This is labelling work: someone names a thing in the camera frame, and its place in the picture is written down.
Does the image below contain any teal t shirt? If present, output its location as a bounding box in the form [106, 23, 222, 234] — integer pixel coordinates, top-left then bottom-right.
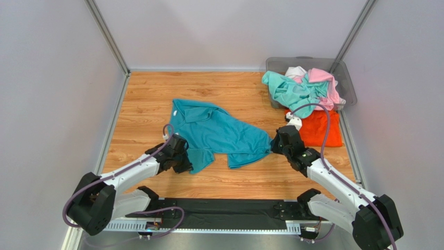
[169, 98, 272, 174]

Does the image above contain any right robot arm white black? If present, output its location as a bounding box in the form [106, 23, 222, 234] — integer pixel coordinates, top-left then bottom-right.
[271, 125, 404, 249]

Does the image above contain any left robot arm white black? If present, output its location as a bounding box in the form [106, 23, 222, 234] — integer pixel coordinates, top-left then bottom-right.
[63, 134, 193, 236]

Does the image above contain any folded orange t shirt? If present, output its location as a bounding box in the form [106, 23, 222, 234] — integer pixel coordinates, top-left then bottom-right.
[299, 110, 343, 147]

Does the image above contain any mint green t shirt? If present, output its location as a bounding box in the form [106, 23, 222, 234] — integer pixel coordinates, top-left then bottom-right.
[262, 71, 319, 118]

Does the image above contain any white t shirt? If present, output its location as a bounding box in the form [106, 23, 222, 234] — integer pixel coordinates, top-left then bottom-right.
[285, 66, 307, 79]

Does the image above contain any pink t shirt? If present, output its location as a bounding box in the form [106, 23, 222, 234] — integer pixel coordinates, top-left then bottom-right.
[292, 68, 346, 110]

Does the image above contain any clear plastic bin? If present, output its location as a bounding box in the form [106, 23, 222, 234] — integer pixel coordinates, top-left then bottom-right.
[265, 56, 357, 111]

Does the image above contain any aluminium front frame rail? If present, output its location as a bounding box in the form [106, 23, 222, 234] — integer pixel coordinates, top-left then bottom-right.
[71, 196, 387, 234]

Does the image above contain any right aluminium corner post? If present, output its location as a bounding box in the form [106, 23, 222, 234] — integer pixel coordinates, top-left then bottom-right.
[329, 0, 378, 72]

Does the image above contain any aluminium corner post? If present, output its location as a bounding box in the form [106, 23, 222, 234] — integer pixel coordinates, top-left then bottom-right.
[85, 0, 130, 76]
[329, 0, 378, 72]

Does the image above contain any left aluminium corner post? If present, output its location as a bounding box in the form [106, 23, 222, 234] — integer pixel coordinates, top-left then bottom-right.
[85, 0, 130, 76]

